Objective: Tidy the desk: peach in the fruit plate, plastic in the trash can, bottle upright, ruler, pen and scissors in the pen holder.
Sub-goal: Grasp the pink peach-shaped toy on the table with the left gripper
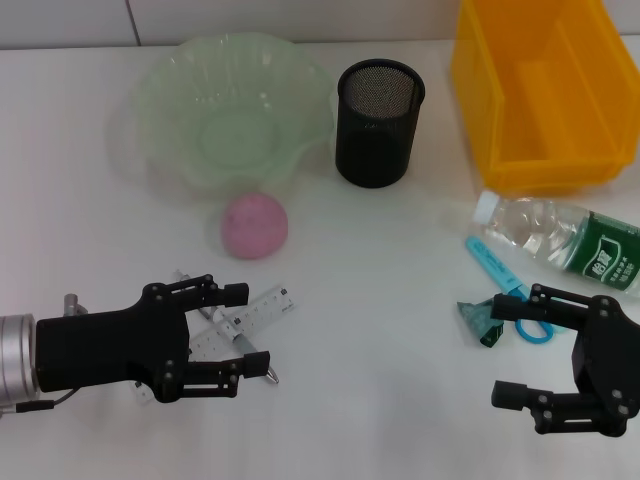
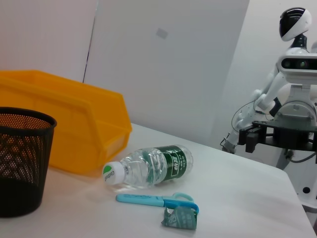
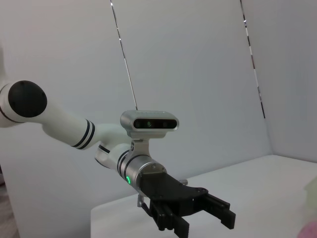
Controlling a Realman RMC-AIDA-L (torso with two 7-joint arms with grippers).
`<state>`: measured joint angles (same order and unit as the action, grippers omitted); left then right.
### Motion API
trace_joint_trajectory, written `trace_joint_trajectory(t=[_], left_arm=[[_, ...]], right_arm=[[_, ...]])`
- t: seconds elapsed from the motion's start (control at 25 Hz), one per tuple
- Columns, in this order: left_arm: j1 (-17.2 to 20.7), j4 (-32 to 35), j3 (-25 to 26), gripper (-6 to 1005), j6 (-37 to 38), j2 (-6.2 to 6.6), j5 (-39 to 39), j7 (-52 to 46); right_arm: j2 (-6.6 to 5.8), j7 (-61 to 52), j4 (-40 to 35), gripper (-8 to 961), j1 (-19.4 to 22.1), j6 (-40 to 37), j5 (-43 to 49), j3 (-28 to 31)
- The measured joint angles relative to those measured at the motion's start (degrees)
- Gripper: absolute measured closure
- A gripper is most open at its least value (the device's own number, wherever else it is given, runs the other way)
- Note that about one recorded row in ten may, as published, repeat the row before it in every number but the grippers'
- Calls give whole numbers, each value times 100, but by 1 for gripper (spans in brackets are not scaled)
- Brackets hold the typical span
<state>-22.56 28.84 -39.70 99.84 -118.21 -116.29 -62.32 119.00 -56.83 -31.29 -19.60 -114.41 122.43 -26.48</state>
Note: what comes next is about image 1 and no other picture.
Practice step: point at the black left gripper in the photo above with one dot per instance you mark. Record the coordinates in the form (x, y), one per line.
(110, 345)

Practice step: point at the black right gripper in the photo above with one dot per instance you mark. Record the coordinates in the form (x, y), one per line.
(605, 360)

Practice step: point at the blue scissors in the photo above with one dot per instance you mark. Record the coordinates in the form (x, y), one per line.
(492, 262)

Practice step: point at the pink peach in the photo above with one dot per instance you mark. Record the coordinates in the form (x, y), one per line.
(255, 225)

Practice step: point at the clear water bottle green label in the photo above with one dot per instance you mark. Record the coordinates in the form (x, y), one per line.
(545, 230)

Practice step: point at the silver white pen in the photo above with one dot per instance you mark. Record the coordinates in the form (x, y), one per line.
(245, 342)

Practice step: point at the clear plastic ruler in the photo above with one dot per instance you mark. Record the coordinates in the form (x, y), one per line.
(265, 302)

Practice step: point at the translucent green fruit bowl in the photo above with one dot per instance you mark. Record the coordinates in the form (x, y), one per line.
(225, 115)

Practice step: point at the black mesh pen holder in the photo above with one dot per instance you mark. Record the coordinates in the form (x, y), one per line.
(377, 135)

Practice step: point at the silver left wrist knob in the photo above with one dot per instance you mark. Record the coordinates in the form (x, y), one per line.
(74, 306)

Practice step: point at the yellow plastic bin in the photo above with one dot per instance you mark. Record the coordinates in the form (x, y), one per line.
(545, 100)

